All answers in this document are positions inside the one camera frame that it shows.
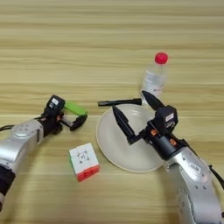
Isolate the white round plate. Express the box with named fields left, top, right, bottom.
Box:
left=95, top=103, right=166, bottom=173

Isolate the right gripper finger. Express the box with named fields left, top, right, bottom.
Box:
left=141, top=89, right=166, bottom=111
left=111, top=105, right=149, bottom=145

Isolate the labelled box on left gripper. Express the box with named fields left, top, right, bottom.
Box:
left=43, top=94, right=67, bottom=118

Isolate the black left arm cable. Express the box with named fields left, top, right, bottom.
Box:
left=0, top=124, right=16, bottom=132

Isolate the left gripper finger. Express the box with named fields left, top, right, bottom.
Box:
left=60, top=115, right=88, bottom=132

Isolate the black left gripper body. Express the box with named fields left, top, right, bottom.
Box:
left=38, top=115, right=64, bottom=138

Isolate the labelled box on right gripper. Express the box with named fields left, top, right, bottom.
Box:
left=154, top=104, right=179, bottom=136

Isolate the clear water bottle red cap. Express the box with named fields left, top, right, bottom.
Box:
left=140, top=52, right=170, bottom=103

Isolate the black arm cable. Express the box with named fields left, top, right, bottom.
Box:
left=207, top=164, right=224, bottom=191
left=0, top=124, right=16, bottom=132

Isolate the green rectangular block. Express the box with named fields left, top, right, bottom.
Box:
left=64, top=100, right=88, bottom=116

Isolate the black marker pen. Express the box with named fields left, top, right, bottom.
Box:
left=97, top=97, right=143, bottom=108

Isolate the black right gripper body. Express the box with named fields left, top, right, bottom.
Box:
left=142, top=121, right=191, bottom=162

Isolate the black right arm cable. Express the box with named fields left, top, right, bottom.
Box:
left=207, top=164, right=224, bottom=191

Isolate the colourful puzzle cube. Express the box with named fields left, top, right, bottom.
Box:
left=68, top=142, right=102, bottom=183

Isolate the labelled box on gripper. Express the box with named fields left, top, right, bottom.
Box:
left=43, top=94, right=67, bottom=118
left=154, top=104, right=179, bottom=136

